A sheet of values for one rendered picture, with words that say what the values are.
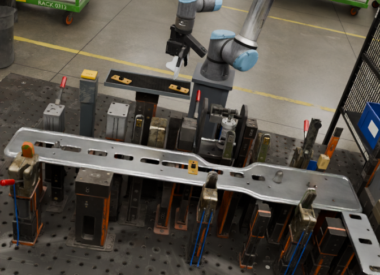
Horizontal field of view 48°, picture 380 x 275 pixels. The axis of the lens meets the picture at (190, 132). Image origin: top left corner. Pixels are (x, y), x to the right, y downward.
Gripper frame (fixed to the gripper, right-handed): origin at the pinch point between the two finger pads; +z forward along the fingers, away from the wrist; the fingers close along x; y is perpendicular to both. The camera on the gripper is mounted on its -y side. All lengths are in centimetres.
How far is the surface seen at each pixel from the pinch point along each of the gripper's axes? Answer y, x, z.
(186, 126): -9.6, 13.5, 15.8
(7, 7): 204, -157, 63
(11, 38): 208, -164, 96
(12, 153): 45, 54, 24
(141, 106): 13.8, 6.3, 17.5
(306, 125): -57, -6, 10
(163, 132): -1.9, 21.0, 16.9
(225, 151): -27.9, 13.6, 22.0
